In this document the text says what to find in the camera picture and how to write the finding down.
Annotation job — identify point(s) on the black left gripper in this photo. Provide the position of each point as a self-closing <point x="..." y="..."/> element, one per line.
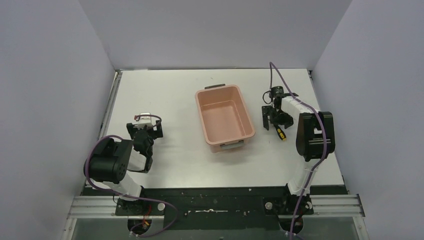
<point x="144" y="131"/>

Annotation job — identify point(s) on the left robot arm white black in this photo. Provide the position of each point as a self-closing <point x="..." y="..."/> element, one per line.
<point x="110" y="159"/>

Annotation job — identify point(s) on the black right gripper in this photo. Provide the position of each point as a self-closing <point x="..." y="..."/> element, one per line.
<point x="286" y="120"/>

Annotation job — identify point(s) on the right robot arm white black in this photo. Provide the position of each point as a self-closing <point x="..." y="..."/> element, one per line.
<point x="315" y="137"/>

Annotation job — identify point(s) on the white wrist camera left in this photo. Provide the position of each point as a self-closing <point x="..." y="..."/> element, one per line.
<point x="143" y="120"/>

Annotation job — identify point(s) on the pink plastic bin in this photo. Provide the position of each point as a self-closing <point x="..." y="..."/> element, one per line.
<point x="224" y="117"/>

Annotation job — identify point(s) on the aluminium left side rail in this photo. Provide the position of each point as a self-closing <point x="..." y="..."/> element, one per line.
<point x="110" y="103"/>

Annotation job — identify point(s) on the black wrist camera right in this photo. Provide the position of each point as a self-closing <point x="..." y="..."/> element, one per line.
<point x="274" y="93"/>

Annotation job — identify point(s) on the aluminium front rail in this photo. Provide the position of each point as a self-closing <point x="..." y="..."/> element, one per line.
<point x="322" y="206"/>

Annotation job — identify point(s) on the black yellow screwdriver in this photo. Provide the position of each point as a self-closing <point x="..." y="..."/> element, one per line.
<point x="280" y="132"/>

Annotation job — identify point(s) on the aluminium rail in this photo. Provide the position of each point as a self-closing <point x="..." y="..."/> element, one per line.
<point x="110" y="103"/>
<point x="322" y="206"/>

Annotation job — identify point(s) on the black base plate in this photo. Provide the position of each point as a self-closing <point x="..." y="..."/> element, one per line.
<point x="280" y="218"/>

